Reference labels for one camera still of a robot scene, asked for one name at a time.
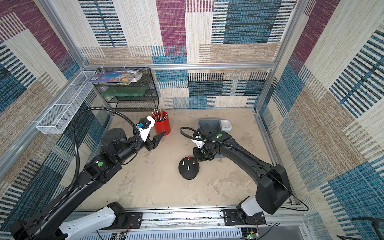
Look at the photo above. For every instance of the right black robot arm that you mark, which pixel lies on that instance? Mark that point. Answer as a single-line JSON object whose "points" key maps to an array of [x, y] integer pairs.
{"points": [[273, 187]]}

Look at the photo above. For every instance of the colourful book on shelf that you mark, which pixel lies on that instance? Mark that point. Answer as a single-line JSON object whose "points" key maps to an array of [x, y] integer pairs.
{"points": [[116, 77]]}

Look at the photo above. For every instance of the white round kitchen timer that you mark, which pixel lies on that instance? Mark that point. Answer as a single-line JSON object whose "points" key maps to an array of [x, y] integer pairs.
{"points": [[226, 125]]}

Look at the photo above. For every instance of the black dome screw fixture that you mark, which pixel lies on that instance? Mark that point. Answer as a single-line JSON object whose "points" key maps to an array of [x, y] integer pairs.
{"points": [[186, 168]]}

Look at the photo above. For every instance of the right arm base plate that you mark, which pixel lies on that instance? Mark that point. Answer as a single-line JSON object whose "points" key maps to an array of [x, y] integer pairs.
{"points": [[236, 217]]}

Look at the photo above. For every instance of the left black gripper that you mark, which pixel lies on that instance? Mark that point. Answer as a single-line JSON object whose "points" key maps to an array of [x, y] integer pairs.
{"points": [[155, 141]]}

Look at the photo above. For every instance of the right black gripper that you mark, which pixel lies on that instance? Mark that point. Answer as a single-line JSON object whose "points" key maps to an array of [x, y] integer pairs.
{"points": [[199, 153]]}

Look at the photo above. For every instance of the grey plastic parts bin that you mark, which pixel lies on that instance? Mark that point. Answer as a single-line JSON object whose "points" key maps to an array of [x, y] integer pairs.
{"points": [[211, 129]]}

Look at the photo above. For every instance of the green folder on shelf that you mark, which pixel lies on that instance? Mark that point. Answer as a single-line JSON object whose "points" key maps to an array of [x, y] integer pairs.
{"points": [[124, 92]]}

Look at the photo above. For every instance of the red pen cup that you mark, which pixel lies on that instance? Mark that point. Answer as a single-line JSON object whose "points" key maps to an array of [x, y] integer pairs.
{"points": [[162, 122]]}

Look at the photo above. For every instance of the white wire mesh basket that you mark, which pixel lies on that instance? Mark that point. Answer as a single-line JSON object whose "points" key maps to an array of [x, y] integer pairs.
{"points": [[58, 117]]}

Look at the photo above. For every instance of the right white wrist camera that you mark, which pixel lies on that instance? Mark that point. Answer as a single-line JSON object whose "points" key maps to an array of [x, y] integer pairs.
{"points": [[197, 140]]}

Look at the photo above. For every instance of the black wire shelf rack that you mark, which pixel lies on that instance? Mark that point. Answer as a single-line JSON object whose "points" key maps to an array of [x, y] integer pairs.
{"points": [[149, 102]]}

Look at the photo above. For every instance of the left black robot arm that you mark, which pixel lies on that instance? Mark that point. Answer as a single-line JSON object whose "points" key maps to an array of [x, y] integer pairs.
{"points": [[51, 224]]}

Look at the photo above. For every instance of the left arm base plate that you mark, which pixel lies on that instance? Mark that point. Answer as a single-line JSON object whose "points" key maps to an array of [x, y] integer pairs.
{"points": [[131, 220]]}

